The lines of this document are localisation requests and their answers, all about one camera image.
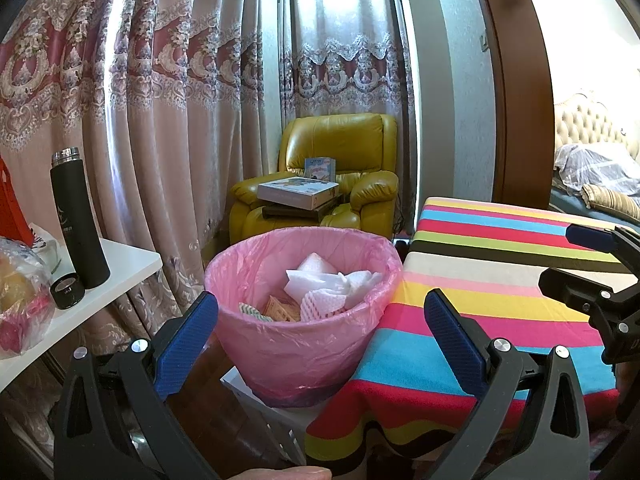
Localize blue bed mattress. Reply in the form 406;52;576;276
549;189;640;233

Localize white stool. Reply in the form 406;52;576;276
219;365;327;467

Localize brown wooden door frame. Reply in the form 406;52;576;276
471;0;557;209

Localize small blue printed box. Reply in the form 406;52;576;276
304;157;337;181

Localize yellow leather armchair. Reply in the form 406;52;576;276
228;112;400;242

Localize small yellow carton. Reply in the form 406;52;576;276
262;295;302;324

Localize wide pink lace curtain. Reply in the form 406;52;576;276
0;0;267;411

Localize narrow pink lace curtain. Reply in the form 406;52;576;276
277;0;419;222

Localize black thermos bottle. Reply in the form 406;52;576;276
49;147;111;290

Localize clear bag of fruit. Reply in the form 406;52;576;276
0;237;56;361

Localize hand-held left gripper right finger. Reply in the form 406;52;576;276
423;288;590;480

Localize large flat book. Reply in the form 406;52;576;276
257;177;341;211

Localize small white plastic bag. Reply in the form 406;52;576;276
29;222;64;272

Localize white box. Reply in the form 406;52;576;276
284;253;337;302

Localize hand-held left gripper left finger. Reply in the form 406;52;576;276
54;290;221;480

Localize white shelf board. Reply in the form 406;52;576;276
0;236;164;387

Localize person's left hand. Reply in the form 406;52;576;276
234;465;334;480

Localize red bag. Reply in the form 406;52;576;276
0;154;37;241

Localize cream tufted headboard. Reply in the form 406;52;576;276
554;89;640;162

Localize white paper wrap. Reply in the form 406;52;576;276
320;269;384;307

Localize bin with pink bag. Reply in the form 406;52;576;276
203;227;405;409

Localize gold striped pillow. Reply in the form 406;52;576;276
581;183;640;219

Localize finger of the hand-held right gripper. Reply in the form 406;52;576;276
565;223;640;281
538;267;640;335

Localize black round bottle lid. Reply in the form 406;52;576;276
49;272;82;310

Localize rainbow striped tablecloth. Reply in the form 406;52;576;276
305;196;640;467

